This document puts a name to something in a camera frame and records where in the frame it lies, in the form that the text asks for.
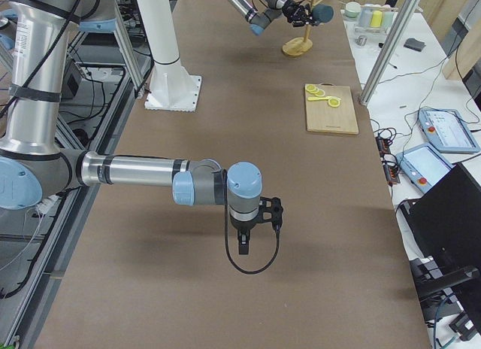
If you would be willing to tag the teach pendant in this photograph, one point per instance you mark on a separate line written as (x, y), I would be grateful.
(424, 165)
(447, 131)

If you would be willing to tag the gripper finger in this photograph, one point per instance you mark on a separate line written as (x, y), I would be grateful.
(246, 241)
(240, 240)

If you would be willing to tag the far teach pendant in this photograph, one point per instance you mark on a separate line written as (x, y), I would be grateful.
(447, 131)

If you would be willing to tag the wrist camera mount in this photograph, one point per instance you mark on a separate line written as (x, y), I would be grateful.
(271, 211)

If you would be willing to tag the small black square pad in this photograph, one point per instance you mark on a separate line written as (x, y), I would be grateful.
(414, 44)

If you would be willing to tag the aluminium frame post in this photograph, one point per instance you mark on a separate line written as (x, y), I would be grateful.
(399, 25)

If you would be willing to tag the white camera pillar base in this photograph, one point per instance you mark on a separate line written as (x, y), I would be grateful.
(172, 88)

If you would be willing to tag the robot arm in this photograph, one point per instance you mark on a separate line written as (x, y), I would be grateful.
(33, 167)
(260, 20)

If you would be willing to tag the grey plastic cup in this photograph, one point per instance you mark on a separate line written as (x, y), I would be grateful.
(365, 17)

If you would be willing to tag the near teach pendant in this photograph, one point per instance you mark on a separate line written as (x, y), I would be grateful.
(424, 165)

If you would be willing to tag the black office chair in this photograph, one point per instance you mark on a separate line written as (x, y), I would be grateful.
(445, 224)

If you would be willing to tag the green white bowl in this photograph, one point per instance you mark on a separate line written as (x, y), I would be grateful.
(352, 9)

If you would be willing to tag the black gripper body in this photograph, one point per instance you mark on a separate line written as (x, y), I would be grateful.
(292, 11)
(243, 225)

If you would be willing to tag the dark teal mug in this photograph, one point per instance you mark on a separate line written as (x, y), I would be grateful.
(321, 14)

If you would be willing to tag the bamboo cutting board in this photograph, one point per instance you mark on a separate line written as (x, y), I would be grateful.
(323, 118)

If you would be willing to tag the wooden cup rack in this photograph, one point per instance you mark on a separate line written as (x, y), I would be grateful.
(298, 46)

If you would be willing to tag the yellow plastic cup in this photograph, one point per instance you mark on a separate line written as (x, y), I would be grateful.
(376, 19)

